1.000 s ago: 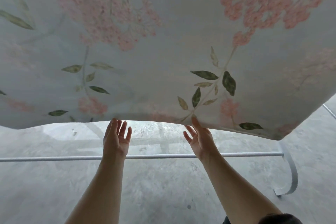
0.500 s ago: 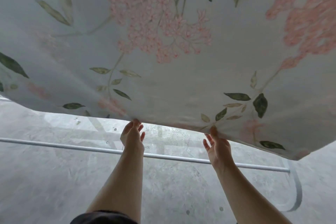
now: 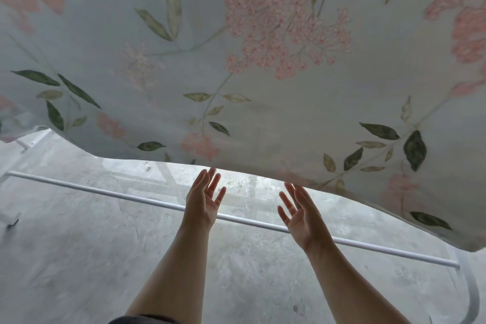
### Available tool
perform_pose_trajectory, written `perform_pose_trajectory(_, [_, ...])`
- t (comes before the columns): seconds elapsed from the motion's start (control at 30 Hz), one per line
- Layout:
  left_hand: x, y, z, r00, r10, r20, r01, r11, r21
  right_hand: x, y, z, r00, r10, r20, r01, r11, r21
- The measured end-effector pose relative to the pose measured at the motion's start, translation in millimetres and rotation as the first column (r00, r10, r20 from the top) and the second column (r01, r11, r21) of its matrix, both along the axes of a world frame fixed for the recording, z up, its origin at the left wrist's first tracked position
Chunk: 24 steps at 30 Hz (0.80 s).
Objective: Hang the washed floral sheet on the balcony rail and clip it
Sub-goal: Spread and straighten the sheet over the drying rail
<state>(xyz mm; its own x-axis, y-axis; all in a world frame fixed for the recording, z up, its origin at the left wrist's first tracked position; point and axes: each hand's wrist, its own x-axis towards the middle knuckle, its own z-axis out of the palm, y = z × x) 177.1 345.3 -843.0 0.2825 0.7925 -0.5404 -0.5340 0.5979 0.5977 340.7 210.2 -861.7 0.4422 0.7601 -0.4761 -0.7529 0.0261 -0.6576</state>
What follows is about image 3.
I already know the person's right hand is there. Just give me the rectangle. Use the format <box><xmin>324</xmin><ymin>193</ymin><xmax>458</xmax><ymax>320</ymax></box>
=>
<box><xmin>277</xmin><ymin>182</ymin><xmax>336</xmax><ymax>255</ymax></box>

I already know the person's right forearm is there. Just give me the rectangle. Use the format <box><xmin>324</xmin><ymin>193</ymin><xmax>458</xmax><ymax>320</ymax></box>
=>
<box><xmin>305</xmin><ymin>240</ymin><xmax>413</xmax><ymax>324</ymax></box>

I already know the person's dark left sleeve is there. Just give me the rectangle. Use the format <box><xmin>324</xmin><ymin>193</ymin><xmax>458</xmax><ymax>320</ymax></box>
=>
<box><xmin>108</xmin><ymin>314</ymin><xmax>172</xmax><ymax>324</ymax></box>

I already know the person's left forearm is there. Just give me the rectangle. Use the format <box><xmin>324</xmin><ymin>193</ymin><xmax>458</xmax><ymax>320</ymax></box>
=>
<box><xmin>125</xmin><ymin>223</ymin><xmax>212</xmax><ymax>324</ymax></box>

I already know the person's left hand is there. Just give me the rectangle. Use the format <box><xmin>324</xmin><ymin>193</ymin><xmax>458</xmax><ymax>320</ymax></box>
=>
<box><xmin>181</xmin><ymin>167</ymin><xmax>227</xmax><ymax>234</ymax></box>

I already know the floral light blue bedsheet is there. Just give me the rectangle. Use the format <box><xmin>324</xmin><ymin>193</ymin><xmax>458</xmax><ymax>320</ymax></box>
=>
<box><xmin>0</xmin><ymin>0</ymin><xmax>486</xmax><ymax>252</ymax></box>

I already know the white metal drying rack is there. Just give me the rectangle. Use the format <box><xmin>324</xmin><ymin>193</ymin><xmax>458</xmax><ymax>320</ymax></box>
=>
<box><xmin>0</xmin><ymin>129</ymin><xmax>481</xmax><ymax>324</ymax></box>

